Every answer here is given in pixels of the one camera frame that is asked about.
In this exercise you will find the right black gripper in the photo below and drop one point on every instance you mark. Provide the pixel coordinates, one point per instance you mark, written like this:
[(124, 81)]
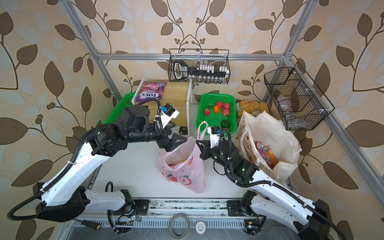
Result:
[(205, 150)]

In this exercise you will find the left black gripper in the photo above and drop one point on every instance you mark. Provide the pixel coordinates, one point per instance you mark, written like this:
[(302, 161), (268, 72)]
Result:
[(169, 144)]

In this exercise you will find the pink plastic grocery bag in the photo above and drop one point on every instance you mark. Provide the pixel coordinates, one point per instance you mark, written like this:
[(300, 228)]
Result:
[(184, 165)]

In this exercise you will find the green fruit basket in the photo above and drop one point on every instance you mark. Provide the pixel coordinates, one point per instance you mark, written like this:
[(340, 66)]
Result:
[(209, 100)]

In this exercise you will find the cream canvas tote bag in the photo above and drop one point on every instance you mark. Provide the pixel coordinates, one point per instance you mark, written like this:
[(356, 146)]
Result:
[(268, 131)]

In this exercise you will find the orange Fox's candy bag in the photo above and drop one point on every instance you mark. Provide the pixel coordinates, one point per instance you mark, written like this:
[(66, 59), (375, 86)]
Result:
[(269, 157)]

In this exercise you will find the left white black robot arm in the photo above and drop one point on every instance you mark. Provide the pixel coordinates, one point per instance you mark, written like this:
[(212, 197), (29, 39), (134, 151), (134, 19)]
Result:
[(63, 198)]

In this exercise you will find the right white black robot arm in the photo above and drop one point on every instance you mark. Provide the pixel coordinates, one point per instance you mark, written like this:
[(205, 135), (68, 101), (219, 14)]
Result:
[(265, 196)]

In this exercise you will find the black tape measure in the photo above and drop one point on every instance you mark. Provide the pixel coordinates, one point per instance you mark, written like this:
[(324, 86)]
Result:
[(183, 131)]

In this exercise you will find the green avocado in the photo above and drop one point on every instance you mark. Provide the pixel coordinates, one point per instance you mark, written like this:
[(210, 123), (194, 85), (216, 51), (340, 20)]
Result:
[(226, 124)]

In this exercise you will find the small orange tangerine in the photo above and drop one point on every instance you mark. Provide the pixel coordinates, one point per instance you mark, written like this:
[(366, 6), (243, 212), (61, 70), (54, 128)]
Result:
[(217, 109)]

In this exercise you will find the white wooden two-tier shelf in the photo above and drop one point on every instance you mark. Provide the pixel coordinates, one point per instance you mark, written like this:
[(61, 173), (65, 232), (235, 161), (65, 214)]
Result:
[(177, 94)]

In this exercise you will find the purple Fox's candy bag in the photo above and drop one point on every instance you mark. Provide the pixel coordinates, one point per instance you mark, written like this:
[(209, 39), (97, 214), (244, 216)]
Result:
[(151, 90)]

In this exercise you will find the left green vegetable basket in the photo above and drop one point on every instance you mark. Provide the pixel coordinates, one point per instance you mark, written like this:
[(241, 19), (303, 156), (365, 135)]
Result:
[(118, 110)]

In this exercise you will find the white bread tray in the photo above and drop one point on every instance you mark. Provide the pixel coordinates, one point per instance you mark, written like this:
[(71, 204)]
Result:
[(254, 108)]

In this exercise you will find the black barcode scanner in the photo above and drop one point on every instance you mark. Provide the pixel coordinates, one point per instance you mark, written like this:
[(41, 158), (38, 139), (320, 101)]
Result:
[(180, 70)]

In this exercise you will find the grey tape roll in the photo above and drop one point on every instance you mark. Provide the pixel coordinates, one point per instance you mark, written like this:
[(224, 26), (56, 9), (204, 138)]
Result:
[(179, 221)]

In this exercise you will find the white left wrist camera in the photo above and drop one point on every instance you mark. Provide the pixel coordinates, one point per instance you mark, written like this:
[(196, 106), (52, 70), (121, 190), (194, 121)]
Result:
[(165, 114)]

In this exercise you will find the black wire basket rear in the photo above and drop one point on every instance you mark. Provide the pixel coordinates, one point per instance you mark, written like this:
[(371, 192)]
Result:
[(205, 66)]

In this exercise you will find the black wire basket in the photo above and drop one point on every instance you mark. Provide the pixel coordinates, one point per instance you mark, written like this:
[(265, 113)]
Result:
[(205, 66), (299, 100)]

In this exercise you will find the black wire basket right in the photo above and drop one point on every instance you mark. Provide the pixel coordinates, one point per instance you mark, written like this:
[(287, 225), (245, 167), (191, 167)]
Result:
[(299, 100)]

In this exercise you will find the black handle screwdriver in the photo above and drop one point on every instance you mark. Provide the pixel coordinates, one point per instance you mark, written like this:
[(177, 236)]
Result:
[(89, 224)]

